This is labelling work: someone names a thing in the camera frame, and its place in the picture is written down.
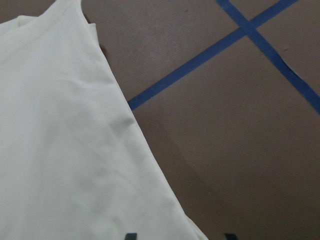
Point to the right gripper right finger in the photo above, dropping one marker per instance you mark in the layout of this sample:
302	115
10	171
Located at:
230	236

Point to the cream long-sleeve cat shirt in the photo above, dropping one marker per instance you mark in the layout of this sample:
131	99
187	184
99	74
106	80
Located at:
74	163

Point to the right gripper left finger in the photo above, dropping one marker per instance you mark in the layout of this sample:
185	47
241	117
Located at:
130	236

